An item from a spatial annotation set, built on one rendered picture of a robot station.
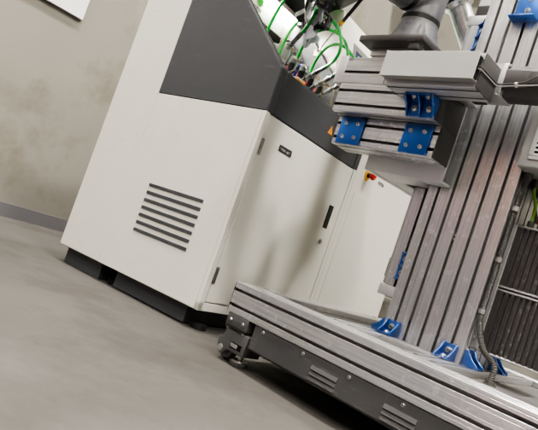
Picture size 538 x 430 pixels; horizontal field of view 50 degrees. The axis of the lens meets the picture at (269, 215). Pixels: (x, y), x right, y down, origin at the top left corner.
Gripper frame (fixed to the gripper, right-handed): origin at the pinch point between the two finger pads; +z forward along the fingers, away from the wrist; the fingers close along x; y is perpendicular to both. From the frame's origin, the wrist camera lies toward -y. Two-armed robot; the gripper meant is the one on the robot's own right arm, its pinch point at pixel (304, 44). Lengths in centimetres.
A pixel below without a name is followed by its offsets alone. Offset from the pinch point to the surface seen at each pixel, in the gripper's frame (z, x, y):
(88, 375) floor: 119, -103, 62
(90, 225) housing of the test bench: 100, -34, -48
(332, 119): 28.0, 5.7, 22.0
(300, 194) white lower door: 61, 1, 22
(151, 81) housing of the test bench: 36, -34, -42
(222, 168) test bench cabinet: 63, -34, 11
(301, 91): 26.8, -19.4, 22.0
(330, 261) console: 81, 40, 22
